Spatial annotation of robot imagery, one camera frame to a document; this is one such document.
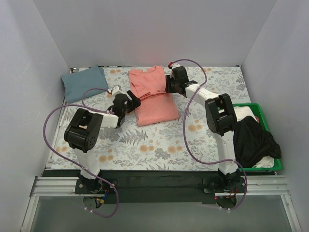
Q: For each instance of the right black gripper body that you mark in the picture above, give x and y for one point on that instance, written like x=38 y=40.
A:
x=170 y=84

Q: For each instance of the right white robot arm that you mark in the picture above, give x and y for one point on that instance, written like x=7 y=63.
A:
x=220 y=114

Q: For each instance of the black t-shirt in bin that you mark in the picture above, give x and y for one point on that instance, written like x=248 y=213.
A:
x=252 y=143

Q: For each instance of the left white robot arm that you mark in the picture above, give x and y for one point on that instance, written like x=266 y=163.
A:
x=83 y=130

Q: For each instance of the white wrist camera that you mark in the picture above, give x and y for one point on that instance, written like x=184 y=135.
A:
x=173 y=65
x=115 y=90

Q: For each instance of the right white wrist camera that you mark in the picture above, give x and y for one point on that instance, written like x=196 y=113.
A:
x=173 y=65

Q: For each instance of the salmon pink t-shirt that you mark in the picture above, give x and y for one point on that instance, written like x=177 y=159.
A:
x=156 y=105

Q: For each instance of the folded blue-grey t-shirt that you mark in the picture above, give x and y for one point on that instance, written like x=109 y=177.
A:
x=76 y=84

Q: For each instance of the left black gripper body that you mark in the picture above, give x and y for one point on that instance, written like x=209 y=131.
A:
x=130 y=102

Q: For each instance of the aluminium frame rail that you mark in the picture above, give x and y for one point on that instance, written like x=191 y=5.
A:
x=255 y=184

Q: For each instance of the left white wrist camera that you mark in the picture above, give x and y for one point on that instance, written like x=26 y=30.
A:
x=115 y=90

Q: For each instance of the green plastic bin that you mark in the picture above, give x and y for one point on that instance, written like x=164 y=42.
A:
x=257 y=111

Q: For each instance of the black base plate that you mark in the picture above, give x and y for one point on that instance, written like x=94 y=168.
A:
x=159 y=186

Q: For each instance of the white t-shirt in bin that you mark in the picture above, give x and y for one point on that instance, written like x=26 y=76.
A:
x=241 y=113

